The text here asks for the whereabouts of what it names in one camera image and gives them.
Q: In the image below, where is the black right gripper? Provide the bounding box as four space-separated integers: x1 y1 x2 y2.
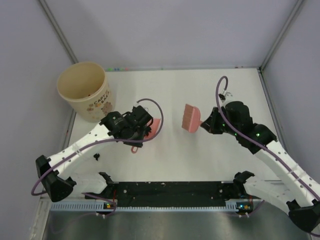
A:
201 107 240 137

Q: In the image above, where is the pink dustpan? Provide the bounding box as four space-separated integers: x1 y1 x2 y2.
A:
143 118 161 140

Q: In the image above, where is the pink hand brush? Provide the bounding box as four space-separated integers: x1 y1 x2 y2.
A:
181 103 202 134

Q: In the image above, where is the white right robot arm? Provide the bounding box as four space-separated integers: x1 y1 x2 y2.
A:
200 101 320 234

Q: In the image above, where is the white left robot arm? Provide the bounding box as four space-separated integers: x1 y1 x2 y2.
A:
35 105 154 203

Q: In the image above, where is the black paper scrap left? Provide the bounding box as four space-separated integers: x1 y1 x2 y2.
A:
93 153 100 161

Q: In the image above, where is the beige capybara bucket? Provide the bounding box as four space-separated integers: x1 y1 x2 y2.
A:
57 61 115 123

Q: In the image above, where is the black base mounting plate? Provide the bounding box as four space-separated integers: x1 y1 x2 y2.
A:
98 171 255 207

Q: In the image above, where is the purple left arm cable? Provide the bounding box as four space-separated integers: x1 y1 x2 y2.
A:
30 98 165 197

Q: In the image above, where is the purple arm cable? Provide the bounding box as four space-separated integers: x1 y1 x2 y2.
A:
215 75 320 203
30 98 165 197

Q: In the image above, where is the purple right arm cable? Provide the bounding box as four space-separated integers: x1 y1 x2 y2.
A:
215 75 320 203

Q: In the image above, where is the grey slotted cable duct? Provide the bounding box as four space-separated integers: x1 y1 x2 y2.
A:
50 201 253 213

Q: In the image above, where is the right aluminium frame post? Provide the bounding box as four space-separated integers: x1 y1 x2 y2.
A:
258 0 307 73

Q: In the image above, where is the aluminium frame post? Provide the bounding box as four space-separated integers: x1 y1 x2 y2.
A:
37 0 79 64
258 0 307 73

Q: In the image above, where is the left aluminium frame post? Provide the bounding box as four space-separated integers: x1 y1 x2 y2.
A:
37 0 79 64

